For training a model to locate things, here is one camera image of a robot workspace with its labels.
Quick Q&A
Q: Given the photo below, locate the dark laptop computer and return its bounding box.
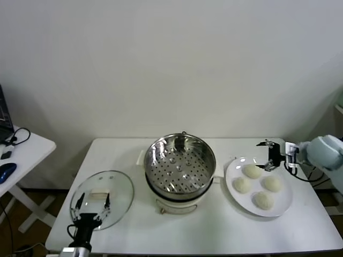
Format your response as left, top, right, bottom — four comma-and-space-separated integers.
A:
0, 84, 14, 142

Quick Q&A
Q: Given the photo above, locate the round glass pot lid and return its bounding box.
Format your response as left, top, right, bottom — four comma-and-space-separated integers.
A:
69, 170, 135, 231

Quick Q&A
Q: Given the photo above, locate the blue computer mouse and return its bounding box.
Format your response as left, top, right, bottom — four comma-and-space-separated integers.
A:
0, 162, 17, 184

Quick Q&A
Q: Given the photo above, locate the black looped cable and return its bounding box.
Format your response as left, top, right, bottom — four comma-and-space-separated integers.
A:
5, 127, 31, 147

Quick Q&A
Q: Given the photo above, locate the white floor cable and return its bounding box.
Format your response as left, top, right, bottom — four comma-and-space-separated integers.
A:
16, 242, 46, 254

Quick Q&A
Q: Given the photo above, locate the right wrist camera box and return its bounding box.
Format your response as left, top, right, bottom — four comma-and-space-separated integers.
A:
285, 141, 300, 169

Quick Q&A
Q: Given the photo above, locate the wooden floor frame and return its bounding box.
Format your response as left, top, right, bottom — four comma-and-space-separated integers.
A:
331, 193, 343, 216

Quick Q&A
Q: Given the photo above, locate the white folding side table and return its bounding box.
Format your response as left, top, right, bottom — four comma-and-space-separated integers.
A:
0, 125, 57, 233

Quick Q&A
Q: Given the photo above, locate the black wall power cable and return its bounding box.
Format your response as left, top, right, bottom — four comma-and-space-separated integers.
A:
305, 168, 334, 188

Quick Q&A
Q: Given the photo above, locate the perforated steel steamer basket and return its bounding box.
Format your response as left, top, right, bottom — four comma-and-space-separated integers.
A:
144, 133, 217, 196

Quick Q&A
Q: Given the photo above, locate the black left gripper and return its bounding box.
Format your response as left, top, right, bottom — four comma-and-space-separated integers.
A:
70, 192, 112, 249

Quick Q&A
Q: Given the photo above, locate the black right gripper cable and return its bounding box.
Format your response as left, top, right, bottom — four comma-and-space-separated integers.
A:
284, 160, 326, 183

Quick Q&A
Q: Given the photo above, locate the white electric cooking pot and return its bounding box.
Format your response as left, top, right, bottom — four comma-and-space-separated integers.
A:
136, 149, 225, 215

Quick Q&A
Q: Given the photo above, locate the large white plate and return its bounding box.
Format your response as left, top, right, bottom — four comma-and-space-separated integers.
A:
224, 156, 293, 217

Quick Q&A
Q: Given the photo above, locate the white steamed baozi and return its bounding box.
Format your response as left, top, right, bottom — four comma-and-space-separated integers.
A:
242, 163, 263, 179
261, 175, 284, 193
232, 176, 252, 194
251, 191, 275, 210

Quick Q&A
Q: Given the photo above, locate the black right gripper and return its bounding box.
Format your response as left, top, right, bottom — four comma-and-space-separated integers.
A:
253, 138, 286, 172

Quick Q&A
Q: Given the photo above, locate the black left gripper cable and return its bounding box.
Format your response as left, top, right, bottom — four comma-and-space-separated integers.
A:
66, 224, 79, 248

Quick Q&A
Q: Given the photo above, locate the black floor cable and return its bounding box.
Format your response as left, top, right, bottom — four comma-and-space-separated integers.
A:
0, 200, 13, 254

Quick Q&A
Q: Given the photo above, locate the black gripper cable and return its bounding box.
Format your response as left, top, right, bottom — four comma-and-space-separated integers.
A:
66, 224, 79, 248
284, 160, 326, 183

